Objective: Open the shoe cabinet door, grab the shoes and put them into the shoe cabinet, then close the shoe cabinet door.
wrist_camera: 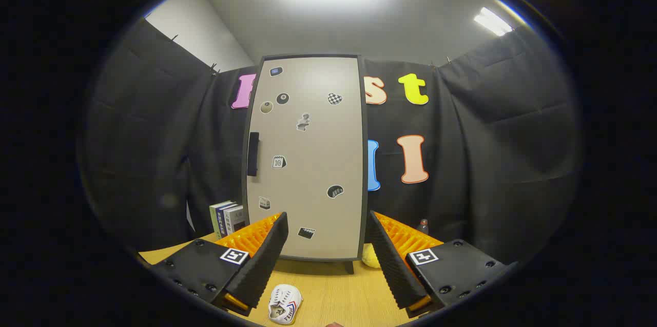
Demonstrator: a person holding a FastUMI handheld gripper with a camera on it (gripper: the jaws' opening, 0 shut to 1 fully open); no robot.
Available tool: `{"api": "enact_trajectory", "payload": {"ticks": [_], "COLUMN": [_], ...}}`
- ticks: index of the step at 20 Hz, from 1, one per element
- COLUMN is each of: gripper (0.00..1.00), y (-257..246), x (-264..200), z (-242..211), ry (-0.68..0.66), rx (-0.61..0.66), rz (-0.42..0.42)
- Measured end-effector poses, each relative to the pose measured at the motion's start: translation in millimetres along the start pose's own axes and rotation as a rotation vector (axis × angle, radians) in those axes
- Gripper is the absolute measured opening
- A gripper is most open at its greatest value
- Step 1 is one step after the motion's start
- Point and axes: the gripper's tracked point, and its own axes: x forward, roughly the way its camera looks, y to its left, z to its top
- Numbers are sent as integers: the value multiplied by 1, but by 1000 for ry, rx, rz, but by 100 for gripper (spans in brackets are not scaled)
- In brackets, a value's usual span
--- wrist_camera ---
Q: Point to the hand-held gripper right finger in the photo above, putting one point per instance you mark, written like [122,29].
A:
[392,265]

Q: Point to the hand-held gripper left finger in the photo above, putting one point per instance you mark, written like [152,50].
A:
[267,260]

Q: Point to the white sneaker shoe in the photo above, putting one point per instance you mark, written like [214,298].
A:
[285,304]

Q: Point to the dark grey shoe cabinet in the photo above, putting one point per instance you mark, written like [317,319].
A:
[365,188]

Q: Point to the beige shoe cabinet door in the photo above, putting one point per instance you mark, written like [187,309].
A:
[308,162]

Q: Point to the yellow plush toy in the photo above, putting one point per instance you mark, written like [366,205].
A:
[369,256]

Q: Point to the red label bottle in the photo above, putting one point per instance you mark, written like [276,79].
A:
[423,226]

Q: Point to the dark blue spine book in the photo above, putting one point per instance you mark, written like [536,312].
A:
[221,222]

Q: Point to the green spine book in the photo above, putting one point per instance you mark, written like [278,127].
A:
[213,219]

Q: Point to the black backdrop cloth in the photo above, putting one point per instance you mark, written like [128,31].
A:
[487,137]

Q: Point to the small ceiling light panel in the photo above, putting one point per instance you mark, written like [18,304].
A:
[491,21]

